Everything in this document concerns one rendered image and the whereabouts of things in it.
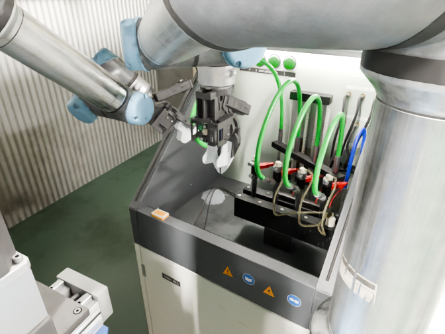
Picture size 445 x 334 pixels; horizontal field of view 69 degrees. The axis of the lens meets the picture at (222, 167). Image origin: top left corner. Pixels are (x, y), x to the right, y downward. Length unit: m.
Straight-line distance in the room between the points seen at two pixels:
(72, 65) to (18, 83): 2.18
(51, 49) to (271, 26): 0.51
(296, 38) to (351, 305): 0.24
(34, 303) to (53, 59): 0.40
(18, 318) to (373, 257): 0.32
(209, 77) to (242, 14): 0.48
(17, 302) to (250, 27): 0.32
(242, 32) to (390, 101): 0.11
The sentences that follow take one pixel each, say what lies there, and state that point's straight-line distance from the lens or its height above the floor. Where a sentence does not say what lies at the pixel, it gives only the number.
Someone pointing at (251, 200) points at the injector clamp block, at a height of 0.98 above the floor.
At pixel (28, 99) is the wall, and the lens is 2.88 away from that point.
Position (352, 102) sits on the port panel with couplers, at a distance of 1.21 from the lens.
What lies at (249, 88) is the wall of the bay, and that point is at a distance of 1.34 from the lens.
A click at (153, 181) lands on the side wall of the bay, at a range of 1.17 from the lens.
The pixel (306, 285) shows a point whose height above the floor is 0.95.
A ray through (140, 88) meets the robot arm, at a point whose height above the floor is 1.38.
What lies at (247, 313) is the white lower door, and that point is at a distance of 1.09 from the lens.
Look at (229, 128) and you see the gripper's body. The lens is 0.70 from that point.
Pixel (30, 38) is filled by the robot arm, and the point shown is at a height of 1.54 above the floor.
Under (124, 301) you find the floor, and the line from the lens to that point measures 2.15.
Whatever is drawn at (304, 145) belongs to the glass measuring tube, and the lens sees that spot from 1.29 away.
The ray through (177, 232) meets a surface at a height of 0.93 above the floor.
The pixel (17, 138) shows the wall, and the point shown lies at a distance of 2.87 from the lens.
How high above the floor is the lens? 1.60
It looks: 28 degrees down
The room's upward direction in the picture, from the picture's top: straight up
